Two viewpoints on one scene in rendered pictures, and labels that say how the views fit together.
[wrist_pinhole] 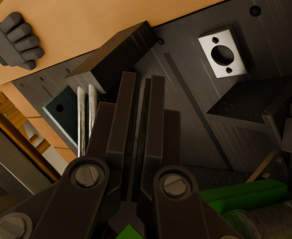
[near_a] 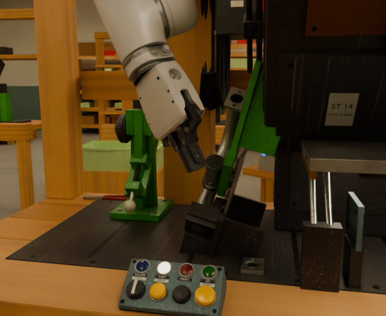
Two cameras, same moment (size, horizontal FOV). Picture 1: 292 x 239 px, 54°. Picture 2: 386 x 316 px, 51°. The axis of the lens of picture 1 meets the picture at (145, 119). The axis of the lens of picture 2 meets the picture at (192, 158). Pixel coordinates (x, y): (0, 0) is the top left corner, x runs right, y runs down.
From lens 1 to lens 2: 0.61 m
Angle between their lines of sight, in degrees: 69
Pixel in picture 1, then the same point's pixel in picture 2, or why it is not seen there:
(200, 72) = (277, 264)
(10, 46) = not seen: outside the picture
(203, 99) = (286, 256)
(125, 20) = (322, 294)
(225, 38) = (245, 267)
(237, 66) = (246, 259)
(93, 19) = (363, 304)
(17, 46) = not seen: outside the picture
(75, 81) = (329, 226)
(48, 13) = not seen: outside the picture
